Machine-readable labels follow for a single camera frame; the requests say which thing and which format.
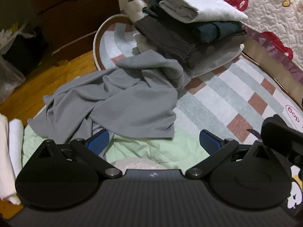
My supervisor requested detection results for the cream folded cloth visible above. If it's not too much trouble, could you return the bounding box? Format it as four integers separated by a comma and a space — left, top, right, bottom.
0, 113, 22, 205

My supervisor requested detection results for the clear plastic bag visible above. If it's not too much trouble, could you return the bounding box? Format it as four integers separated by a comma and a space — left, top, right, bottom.
0, 54, 26, 103

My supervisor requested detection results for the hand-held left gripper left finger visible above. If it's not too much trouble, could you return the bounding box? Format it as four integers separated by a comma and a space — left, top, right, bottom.
31, 130, 123, 179

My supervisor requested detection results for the white folded cloth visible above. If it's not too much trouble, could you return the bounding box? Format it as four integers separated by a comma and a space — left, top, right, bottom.
9, 119, 24, 178

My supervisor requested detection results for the light green quilted blanket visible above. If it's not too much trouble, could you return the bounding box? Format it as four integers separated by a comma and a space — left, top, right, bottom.
22, 120, 211, 171

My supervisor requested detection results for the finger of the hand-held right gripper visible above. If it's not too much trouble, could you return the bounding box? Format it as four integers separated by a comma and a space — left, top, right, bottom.
246, 114, 303, 167

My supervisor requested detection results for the dark wooden dresser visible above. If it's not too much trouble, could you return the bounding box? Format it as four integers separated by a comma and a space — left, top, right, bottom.
31, 0, 122, 55

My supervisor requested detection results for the white fleece cloth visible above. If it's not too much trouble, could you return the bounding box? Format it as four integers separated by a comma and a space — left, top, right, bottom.
110, 157, 169, 171

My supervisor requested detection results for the dark bag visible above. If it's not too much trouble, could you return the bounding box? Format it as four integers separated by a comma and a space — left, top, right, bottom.
3, 27, 49, 76

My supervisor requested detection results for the dark teal folded garment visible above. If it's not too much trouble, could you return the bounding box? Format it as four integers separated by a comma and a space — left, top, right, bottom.
142, 0, 247, 44

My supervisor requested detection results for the striped checked rug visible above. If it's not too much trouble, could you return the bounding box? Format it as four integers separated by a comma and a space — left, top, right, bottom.
93, 14, 303, 208

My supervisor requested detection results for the white quilt with red bears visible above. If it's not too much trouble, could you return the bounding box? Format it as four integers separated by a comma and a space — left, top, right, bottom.
166, 0, 303, 86

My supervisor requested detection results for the grey waffle-knit shirt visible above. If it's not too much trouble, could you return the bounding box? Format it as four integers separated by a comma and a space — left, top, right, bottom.
27, 51, 190, 140

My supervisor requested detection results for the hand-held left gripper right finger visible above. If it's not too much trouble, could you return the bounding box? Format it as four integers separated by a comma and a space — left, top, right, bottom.
185, 130, 275, 179

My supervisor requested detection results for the white folded garment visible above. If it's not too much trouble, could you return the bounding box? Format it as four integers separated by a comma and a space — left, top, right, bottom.
159, 0, 249, 24

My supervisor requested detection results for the white fluffy plush toy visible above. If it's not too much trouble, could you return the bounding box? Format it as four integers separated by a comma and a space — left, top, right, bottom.
123, 0, 149, 20

